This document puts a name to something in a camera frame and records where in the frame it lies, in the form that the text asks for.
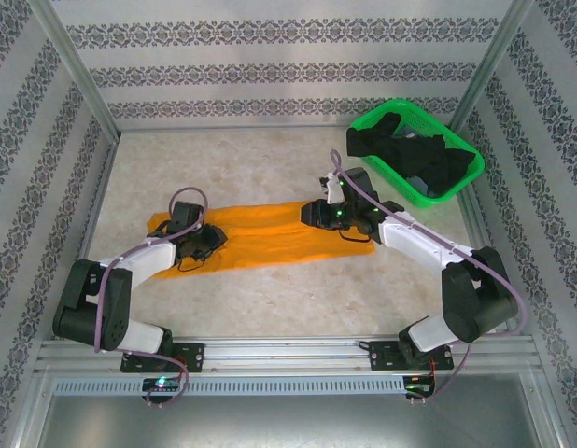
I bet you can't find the orange t-shirt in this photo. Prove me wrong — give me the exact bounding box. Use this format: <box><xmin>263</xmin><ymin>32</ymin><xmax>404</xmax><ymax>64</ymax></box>
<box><xmin>146</xmin><ymin>199</ymin><xmax>376</xmax><ymax>281</ymax></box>

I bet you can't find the black t-shirt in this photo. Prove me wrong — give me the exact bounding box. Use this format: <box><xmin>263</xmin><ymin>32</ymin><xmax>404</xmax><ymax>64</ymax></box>
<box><xmin>345</xmin><ymin>111</ymin><xmax>477</xmax><ymax>195</ymax></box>

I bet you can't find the green plastic basket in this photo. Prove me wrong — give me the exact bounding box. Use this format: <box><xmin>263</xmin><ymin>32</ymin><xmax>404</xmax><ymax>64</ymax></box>
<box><xmin>347</xmin><ymin>96</ymin><xmax>486</xmax><ymax>210</ymax></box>

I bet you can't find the left green-lit circuit board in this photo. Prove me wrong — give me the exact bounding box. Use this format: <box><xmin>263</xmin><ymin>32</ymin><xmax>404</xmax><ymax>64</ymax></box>
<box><xmin>142</xmin><ymin>376</ymin><xmax>183</xmax><ymax>393</ymax></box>

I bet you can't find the right small circuit board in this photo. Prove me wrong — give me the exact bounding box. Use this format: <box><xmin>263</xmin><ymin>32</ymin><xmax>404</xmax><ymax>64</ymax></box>
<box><xmin>403</xmin><ymin>374</ymin><xmax>436</xmax><ymax>394</ymax></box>

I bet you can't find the metal sheet panel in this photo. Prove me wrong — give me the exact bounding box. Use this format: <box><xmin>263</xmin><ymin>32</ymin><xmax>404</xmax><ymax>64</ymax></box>
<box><xmin>34</xmin><ymin>372</ymin><xmax>565</xmax><ymax>448</ymax></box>

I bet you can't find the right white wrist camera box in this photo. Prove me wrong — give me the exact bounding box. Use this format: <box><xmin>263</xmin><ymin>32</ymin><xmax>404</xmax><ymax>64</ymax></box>
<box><xmin>317</xmin><ymin>171</ymin><xmax>346</xmax><ymax>205</ymax></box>

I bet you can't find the left aluminium side rail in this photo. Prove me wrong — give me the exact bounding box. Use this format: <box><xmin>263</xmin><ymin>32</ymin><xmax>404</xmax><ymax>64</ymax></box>
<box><xmin>53</xmin><ymin>138</ymin><xmax>120</xmax><ymax>342</ymax></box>

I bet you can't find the aluminium back frame bar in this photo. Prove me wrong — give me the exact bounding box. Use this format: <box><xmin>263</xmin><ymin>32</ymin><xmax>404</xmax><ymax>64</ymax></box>
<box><xmin>116</xmin><ymin>121</ymin><xmax>356</xmax><ymax>134</ymax></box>

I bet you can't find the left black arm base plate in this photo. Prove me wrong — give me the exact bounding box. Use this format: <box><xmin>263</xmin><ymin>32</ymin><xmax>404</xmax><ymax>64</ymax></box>
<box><xmin>120</xmin><ymin>342</ymin><xmax>206</xmax><ymax>374</ymax></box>

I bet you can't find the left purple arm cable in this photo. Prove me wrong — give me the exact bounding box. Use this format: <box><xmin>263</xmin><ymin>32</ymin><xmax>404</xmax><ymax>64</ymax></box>
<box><xmin>93</xmin><ymin>185</ymin><xmax>210</xmax><ymax>408</ymax></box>

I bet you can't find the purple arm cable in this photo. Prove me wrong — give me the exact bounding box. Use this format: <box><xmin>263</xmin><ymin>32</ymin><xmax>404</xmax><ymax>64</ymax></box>
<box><xmin>329</xmin><ymin>148</ymin><xmax>528</xmax><ymax>405</ymax></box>
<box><xmin>93</xmin><ymin>185</ymin><xmax>210</xmax><ymax>408</ymax></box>

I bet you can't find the aluminium mounting rail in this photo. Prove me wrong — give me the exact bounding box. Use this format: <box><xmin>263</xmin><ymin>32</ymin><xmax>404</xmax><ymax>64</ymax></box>
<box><xmin>34</xmin><ymin>331</ymin><xmax>538</xmax><ymax>375</ymax></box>

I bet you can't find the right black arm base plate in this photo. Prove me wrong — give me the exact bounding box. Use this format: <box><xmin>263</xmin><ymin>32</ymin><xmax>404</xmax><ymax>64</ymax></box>
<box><xmin>368</xmin><ymin>338</ymin><xmax>455</xmax><ymax>372</ymax></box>

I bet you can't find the grey slotted cable duct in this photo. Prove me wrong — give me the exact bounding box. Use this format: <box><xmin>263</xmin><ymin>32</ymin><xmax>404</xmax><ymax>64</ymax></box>
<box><xmin>51</xmin><ymin>375</ymin><xmax>407</xmax><ymax>398</ymax></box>

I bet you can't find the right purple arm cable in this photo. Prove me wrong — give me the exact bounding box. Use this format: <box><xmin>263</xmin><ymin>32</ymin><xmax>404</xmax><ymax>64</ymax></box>
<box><xmin>329</xmin><ymin>148</ymin><xmax>528</xmax><ymax>405</ymax></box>

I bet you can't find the left aluminium frame post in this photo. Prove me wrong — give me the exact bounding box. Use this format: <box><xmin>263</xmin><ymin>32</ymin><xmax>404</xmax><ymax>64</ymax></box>
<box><xmin>27</xmin><ymin>0</ymin><xmax>122</xmax><ymax>147</ymax></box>

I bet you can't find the aluminium frame post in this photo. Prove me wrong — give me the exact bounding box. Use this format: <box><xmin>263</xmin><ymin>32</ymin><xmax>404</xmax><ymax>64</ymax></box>
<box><xmin>27</xmin><ymin>0</ymin><xmax>122</xmax><ymax>147</ymax></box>
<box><xmin>448</xmin><ymin>0</ymin><xmax>536</xmax><ymax>137</ymax></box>

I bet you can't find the right aluminium frame post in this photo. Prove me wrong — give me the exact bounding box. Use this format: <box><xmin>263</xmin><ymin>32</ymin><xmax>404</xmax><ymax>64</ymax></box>
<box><xmin>448</xmin><ymin>0</ymin><xmax>536</xmax><ymax>137</ymax></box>

